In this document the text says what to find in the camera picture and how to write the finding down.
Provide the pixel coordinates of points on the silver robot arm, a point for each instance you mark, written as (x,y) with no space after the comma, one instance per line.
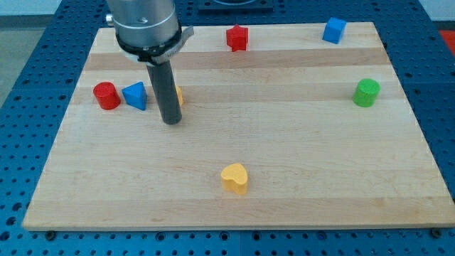
(148,31)

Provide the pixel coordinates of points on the yellow heart block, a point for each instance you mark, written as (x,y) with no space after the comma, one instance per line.
(234,178)

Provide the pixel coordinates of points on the yellow block behind rod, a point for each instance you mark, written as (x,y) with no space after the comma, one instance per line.
(179,95)

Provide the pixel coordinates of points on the wooden board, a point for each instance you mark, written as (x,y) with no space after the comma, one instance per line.
(283,109)

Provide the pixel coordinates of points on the dark grey pointer rod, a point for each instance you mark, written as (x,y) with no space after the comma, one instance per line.
(161,77)

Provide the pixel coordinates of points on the red star block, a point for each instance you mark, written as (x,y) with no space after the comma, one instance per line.
(237,38)

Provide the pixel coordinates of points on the blue triangle block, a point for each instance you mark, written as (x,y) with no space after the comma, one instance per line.
(135,95)

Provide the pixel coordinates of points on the red cylinder block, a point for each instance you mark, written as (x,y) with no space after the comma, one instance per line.
(106,95)

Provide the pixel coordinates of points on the green cylinder block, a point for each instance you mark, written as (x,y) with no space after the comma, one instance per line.
(366,92)

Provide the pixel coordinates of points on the blue cube block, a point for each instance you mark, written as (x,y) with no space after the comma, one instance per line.
(334,30)

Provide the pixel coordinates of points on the red object at edge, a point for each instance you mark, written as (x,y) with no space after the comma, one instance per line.
(449,39)

